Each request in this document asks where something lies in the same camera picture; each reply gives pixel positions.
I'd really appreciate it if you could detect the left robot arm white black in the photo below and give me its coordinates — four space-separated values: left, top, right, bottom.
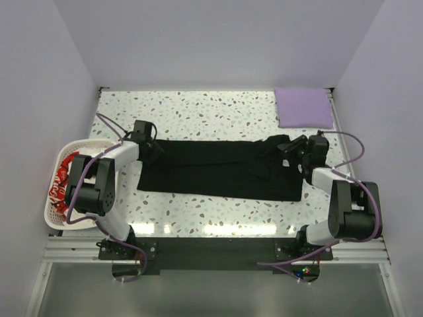
65 120 164 263

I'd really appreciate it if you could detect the aluminium frame rail front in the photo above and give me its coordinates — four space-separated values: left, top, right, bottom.
42 236 390 264

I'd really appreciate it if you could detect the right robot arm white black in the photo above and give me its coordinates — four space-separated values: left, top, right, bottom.
275 131 383 260

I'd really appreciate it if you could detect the folded purple t shirt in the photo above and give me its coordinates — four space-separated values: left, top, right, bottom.
274 87 334 129

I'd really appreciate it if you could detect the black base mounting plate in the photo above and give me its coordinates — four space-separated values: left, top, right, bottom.
98 237 333 281

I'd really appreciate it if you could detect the white red printed t shirt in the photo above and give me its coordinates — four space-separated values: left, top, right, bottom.
49 147 110 227

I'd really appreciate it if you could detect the white plastic laundry basket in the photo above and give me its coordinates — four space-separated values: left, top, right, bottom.
44 138 123 230

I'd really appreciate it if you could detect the aluminium frame rail right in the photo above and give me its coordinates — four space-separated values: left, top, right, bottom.
325 87 374 237

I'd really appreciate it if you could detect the black t shirt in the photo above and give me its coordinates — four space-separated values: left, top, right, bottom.
137 135 303 201

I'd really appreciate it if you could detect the aluminium frame rail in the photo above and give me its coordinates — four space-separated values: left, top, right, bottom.
42 236 390 264
325 87 374 237

